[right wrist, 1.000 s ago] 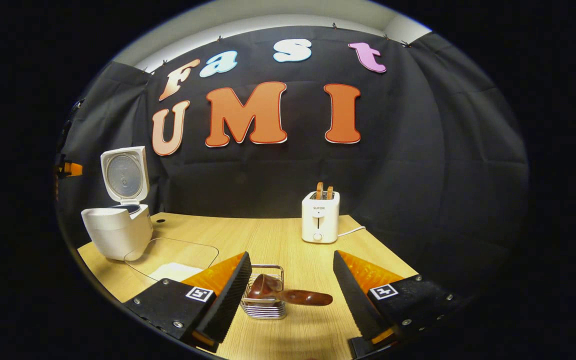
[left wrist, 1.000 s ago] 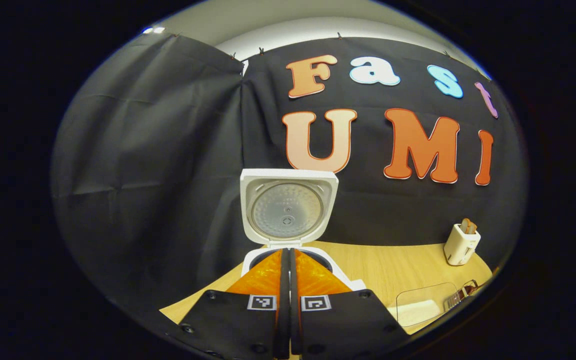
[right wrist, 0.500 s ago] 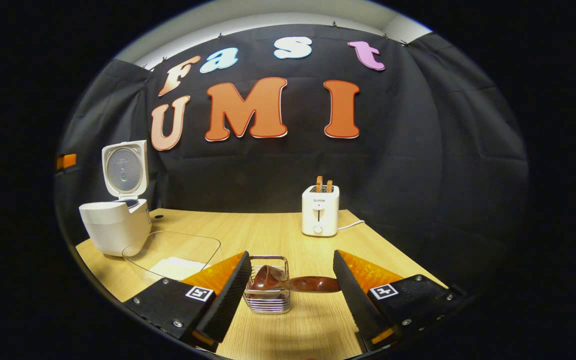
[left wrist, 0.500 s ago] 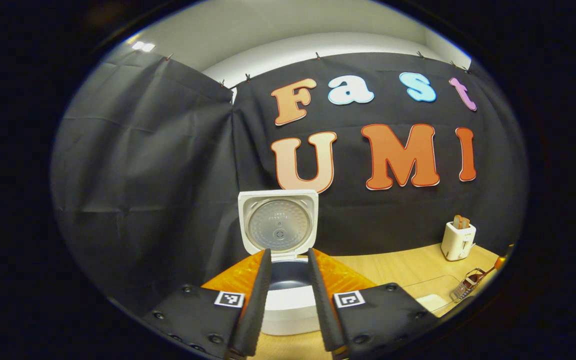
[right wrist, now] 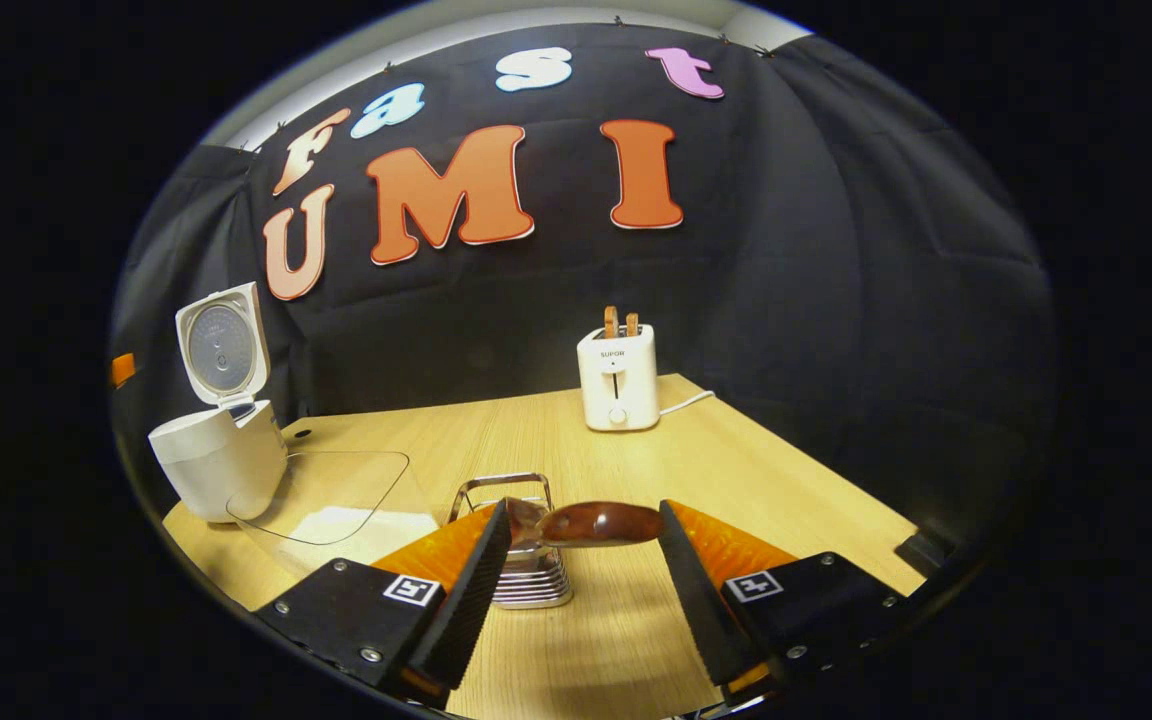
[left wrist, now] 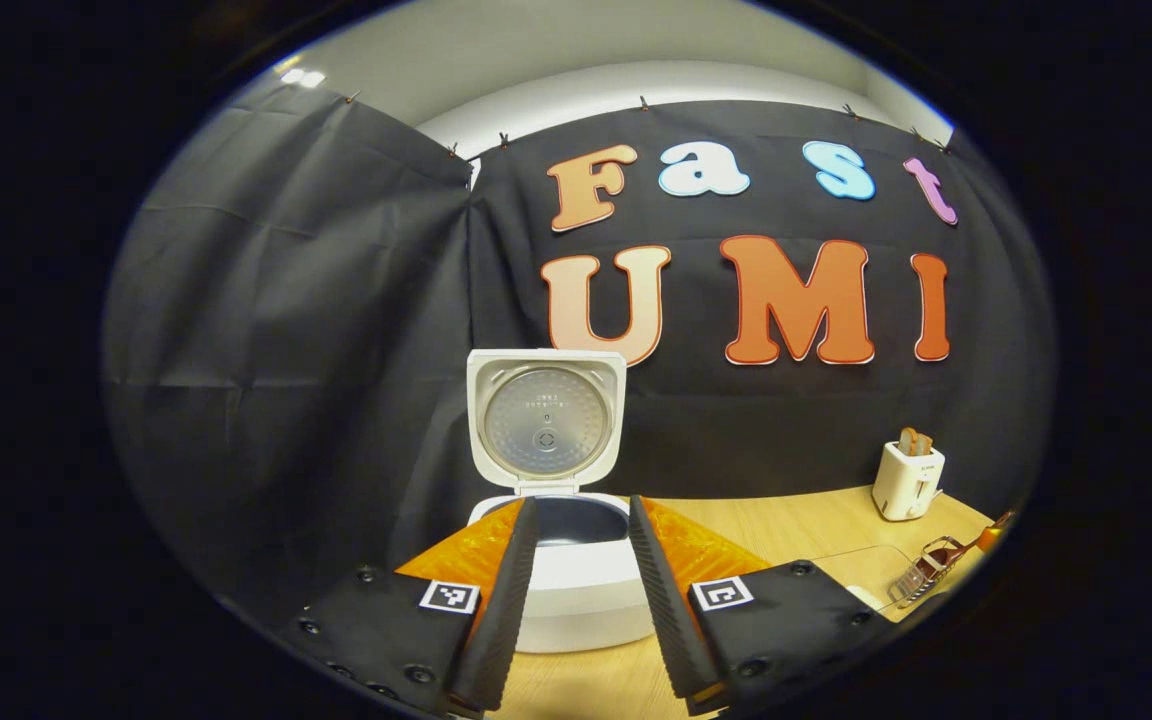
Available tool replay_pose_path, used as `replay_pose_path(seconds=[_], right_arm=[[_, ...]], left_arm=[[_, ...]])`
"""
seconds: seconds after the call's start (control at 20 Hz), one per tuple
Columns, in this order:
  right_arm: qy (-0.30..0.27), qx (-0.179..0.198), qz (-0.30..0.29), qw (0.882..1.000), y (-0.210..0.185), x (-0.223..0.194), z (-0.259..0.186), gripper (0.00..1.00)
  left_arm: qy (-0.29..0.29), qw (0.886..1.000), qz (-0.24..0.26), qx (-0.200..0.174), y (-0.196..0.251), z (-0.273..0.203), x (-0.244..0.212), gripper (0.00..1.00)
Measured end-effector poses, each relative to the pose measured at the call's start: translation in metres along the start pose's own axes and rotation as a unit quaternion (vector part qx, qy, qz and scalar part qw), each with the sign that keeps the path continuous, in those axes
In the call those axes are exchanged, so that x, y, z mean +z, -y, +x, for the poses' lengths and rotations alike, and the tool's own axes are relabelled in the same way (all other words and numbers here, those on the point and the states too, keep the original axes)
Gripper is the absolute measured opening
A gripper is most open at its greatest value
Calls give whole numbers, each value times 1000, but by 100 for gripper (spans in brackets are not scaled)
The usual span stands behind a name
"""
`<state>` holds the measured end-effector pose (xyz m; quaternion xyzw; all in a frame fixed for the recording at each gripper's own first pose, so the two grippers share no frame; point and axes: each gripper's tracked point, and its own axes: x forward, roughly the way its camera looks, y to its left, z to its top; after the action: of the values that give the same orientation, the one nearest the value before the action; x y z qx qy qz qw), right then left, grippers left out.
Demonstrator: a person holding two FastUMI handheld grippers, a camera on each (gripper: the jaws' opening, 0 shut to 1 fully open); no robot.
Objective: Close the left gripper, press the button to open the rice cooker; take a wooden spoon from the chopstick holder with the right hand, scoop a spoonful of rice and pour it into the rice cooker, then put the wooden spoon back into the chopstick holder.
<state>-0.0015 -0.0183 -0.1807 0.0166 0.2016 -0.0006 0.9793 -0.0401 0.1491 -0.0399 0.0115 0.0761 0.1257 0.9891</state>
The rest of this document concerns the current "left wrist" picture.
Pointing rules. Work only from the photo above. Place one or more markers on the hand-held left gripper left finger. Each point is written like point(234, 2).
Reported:
point(386, 630)

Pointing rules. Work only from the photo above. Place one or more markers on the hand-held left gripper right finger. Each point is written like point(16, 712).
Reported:
point(786, 625)

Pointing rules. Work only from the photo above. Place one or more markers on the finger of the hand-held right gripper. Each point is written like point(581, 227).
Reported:
point(996, 530)

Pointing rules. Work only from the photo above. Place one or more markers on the brown wooden spoon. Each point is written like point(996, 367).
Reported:
point(946, 555)

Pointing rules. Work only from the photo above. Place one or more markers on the white rice cooker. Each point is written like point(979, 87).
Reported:
point(586, 590)

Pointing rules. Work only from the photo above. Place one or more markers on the white toaster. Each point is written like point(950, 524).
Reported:
point(906, 485)

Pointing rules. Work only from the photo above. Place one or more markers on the black backdrop cloth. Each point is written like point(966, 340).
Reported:
point(286, 350)

